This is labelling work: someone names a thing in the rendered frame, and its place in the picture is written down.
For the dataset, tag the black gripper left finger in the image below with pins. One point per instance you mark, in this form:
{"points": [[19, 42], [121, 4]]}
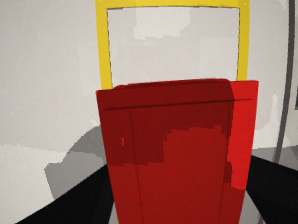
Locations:
{"points": [[89, 202]]}

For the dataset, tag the yellow rectangular frame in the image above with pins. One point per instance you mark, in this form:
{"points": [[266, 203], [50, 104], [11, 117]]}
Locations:
{"points": [[103, 39]]}

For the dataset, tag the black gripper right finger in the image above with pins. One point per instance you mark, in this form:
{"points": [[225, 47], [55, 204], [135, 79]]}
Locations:
{"points": [[274, 191]]}

